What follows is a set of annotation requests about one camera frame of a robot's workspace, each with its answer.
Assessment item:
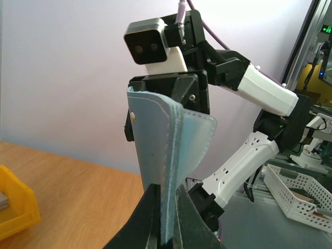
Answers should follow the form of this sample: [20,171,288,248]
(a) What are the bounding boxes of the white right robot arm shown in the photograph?
[124,10,311,237]

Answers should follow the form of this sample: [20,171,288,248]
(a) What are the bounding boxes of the teal card holder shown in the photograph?
[127,87,217,245]

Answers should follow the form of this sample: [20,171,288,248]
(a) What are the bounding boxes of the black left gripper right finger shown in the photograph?
[175,185,225,249]

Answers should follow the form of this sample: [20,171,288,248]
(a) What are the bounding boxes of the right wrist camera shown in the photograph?
[124,18,188,75]

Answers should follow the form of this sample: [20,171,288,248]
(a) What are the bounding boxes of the white VIP card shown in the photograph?
[0,192,9,210]

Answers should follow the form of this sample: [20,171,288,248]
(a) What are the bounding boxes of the yellow plastic bin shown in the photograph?
[1,165,41,240]

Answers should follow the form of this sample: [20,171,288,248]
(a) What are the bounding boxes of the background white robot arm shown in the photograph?
[290,105,331,173]

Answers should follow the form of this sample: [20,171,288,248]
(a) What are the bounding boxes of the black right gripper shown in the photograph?
[128,72,210,114]

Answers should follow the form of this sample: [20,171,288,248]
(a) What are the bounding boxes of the white perforated basket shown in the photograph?
[264,164,331,233]

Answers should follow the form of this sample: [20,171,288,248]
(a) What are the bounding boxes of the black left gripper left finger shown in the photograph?
[104,184,160,249]

